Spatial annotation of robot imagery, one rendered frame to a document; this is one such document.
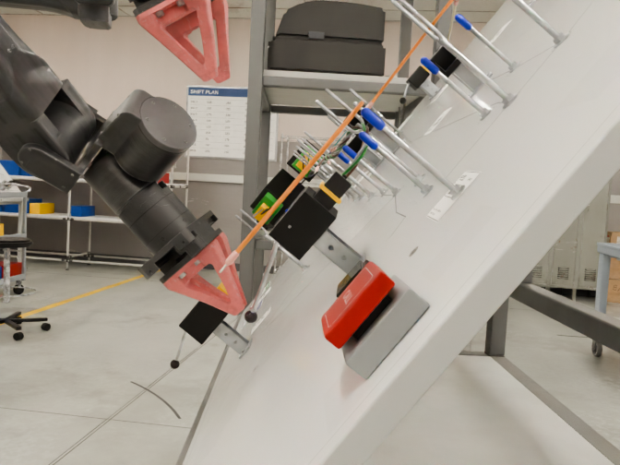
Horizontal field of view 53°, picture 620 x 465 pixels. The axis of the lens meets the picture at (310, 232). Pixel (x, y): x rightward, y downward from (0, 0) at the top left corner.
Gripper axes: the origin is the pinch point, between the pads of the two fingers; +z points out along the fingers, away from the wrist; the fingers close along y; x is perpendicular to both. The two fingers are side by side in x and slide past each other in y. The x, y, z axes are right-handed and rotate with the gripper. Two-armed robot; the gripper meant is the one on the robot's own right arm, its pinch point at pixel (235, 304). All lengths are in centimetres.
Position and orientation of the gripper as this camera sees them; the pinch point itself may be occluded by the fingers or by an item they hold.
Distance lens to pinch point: 65.6
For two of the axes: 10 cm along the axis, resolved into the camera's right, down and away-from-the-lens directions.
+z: 6.5, 7.5, 1.0
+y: 0.9, -2.1, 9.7
